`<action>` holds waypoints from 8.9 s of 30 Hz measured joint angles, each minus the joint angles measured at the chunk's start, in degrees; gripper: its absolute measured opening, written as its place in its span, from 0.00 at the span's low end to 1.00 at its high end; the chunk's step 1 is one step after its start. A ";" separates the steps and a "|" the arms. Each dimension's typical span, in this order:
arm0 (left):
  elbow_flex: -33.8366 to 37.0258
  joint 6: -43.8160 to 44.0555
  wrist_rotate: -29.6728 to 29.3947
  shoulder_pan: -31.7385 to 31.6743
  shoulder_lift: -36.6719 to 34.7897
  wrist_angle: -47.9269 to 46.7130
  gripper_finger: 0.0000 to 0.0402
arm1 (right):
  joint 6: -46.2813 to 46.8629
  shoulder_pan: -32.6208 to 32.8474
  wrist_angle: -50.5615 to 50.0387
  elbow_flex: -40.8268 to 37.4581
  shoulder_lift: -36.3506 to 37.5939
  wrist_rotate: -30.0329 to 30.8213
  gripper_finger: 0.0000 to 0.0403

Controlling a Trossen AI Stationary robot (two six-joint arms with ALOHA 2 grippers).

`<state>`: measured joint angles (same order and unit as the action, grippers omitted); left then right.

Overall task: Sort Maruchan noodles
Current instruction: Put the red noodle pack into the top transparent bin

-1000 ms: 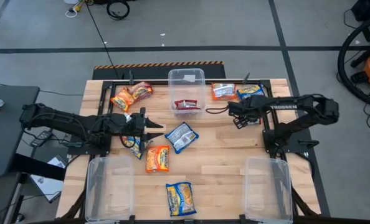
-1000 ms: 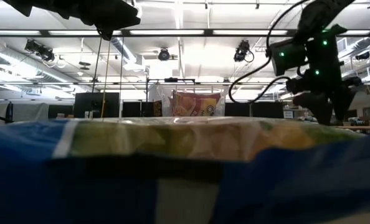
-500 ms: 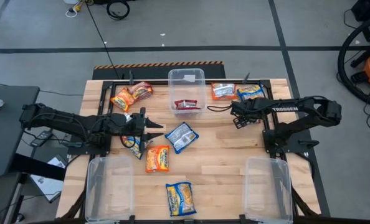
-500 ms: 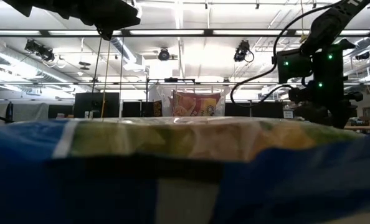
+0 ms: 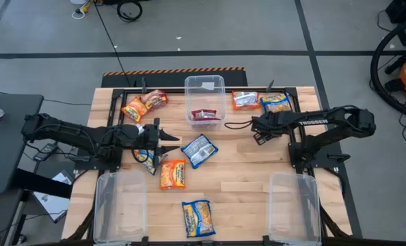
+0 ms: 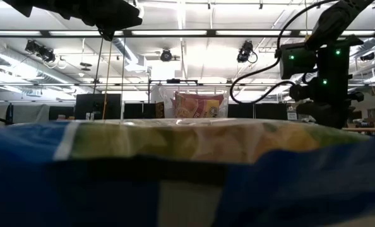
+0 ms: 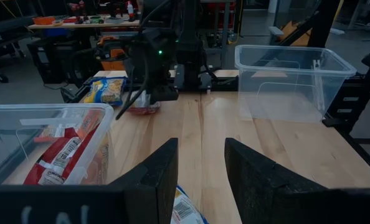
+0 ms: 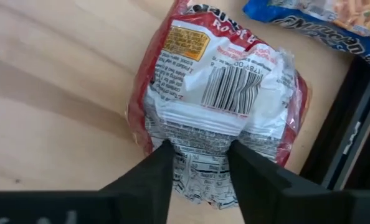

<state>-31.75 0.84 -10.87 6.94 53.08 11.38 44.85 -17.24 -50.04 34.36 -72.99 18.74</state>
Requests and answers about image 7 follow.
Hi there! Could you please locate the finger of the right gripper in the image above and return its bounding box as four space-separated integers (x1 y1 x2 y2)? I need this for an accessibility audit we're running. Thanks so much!
149 85 179 104

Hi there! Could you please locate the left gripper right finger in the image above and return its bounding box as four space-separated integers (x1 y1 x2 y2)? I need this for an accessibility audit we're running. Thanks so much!
224 138 329 224

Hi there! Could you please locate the black equipment case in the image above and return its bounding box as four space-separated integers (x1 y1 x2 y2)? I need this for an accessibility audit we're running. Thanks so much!
27 39 77 85

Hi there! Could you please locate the white bottle red cap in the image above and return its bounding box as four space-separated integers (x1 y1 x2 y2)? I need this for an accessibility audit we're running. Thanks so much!
126 0 135 19

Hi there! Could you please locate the wooden workbench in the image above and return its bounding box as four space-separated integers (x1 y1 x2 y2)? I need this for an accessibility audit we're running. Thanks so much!
27 14 141 30

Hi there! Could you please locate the orange tray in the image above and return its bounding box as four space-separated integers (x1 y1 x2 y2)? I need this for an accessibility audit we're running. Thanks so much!
32 16 57 26

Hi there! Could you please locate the red power drill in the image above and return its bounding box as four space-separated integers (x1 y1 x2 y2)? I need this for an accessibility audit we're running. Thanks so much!
67 0 87 25

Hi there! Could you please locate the blue box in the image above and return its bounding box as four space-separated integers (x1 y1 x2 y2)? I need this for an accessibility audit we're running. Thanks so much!
44 27 70 38

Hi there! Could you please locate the clear plastic bin with label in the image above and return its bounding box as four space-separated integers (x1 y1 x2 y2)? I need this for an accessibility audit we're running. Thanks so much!
0 103 115 187

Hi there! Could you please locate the yellow board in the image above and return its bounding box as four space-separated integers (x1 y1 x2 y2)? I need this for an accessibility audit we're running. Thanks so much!
278 20 312 47

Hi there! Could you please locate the red tool cabinet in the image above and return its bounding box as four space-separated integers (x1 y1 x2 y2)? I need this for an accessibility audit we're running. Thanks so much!
200 1 237 30

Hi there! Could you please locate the red Maruchan noodle pack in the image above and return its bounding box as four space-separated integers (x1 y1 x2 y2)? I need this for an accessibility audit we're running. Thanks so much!
127 90 161 115
22 126 110 187
34 109 103 144

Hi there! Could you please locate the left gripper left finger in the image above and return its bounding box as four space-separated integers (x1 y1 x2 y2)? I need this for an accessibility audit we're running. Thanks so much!
109 138 179 224

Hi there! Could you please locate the orange shop vacuum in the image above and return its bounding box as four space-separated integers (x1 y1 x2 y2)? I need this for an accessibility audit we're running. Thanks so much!
94 35 127 72

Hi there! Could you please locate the blue Maruchan noodle pack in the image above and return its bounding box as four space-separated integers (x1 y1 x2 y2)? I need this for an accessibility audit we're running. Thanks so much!
82 77 127 106
171 185 209 224

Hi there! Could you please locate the black vacuum hose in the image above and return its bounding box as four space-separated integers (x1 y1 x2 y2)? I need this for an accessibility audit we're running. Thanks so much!
67 46 98 90

